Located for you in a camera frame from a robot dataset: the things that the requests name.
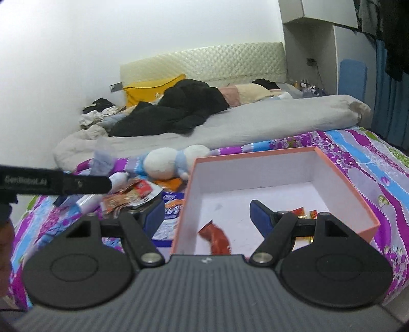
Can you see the purple floral bedsheet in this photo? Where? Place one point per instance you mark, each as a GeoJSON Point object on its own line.
{"type": "Point", "coordinates": [367, 166]}

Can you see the white bottle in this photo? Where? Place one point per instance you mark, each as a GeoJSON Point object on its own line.
{"type": "Point", "coordinates": [88, 202]}

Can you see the blue snack packet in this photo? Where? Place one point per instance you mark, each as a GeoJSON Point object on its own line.
{"type": "Point", "coordinates": [169, 223]}

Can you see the grey wall tag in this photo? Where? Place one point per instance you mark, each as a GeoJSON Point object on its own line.
{"type": "Point", "coordinates": [115, 86]}

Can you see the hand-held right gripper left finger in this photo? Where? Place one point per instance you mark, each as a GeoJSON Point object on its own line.
{"type": "Point", "coordinates": [155, 217]}

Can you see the small red yellow candies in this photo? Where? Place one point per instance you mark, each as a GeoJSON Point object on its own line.
{"type": "Point", "coordinates": [300, 212]}

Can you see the small bottles on nightstand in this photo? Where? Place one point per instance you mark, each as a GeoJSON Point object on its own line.
{"type": "Point", "coordinates": [306, 86]}

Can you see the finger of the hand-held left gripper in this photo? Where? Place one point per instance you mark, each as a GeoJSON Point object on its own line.
{"type": "Point", "coordinates": [89, 184]}

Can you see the clear plastic bag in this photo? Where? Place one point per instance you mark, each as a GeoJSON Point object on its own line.
{"type": "Point", "coordinates": [102, 159]}

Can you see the small black garment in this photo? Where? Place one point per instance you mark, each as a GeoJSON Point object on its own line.
{"type": "Point", "coordinates": [266, 83]}

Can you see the blue board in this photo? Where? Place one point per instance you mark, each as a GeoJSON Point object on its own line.
{"type": "Point", "coordinates": [351, 79]}

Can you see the pink cardboard box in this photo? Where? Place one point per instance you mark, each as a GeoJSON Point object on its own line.
{"type": "Point", "coordinates": [255, 172]}

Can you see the cream quilted headboard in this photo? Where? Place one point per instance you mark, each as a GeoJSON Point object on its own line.
{"type": "Point", "coordinates": [207, 60]}

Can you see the wall socket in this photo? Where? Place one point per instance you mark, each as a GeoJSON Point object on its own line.
{"type": "Point", "coordinates": [310, 61]}

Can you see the black clothing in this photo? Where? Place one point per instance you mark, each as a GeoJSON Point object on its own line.
{"type": "Point", "coordinates": [185, 102]}

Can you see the blue curtain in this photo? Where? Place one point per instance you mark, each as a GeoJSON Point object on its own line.
{"type": "Point", "coordinates": [389, 105]}

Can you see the yellow pillow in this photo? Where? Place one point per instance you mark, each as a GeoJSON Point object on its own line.
{"type": "Point", "coordinates": [143, 91]}

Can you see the cream pillow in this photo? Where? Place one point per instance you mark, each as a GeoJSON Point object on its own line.
{"type": "Point", "coordinates": [252, 91]}

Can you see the clear orange snack packet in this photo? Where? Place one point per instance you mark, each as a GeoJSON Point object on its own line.
{"type": "Point", "coordinates": [172, 184]}

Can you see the pink cloth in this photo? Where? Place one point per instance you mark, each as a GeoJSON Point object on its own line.
{"type": "Point", "coordinates": [231, 94]}

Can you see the grey duvet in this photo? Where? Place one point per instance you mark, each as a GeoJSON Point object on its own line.
{"type": "Point", "coordinates": [255, 121]}

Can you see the white blue plush toy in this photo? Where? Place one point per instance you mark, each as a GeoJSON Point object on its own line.
{"type": "Point", "coordinates": [159, 162]}

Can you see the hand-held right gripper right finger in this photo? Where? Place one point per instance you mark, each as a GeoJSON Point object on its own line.
{"type": "Point", "coordinates": [258, 217]}

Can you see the dark hanging clothes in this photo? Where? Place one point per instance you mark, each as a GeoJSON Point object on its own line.
{"type": "Point", "coordinates": [396, 38]}

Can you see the red white snack packet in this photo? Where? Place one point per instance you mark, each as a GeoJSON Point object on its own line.
{"type": "Point", "coordinates": [142, 189]}

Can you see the pile of clothes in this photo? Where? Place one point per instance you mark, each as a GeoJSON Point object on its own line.
{"type": "Point", "coordinates": [96, 115]}

